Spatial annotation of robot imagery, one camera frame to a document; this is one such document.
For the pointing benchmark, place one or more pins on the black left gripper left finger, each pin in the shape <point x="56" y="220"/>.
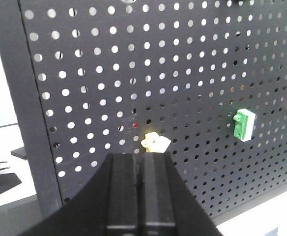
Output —
<point x="122" y="217"/>

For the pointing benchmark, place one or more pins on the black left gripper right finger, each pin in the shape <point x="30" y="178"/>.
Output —
<point x="157" y="216"/>

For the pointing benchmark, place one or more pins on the yellow toggle switch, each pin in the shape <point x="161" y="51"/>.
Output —
<point x="155" y="143"/>

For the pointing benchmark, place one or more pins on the black flat wedge piece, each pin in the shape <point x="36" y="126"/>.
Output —
<point x="8" y="181"/>

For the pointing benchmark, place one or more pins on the black perforated pegboard panel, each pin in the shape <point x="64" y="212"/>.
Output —
<point x="92" y="77"/>

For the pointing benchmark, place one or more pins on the green toggle switch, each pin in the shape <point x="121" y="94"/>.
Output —
<point x="244" y="123"/>

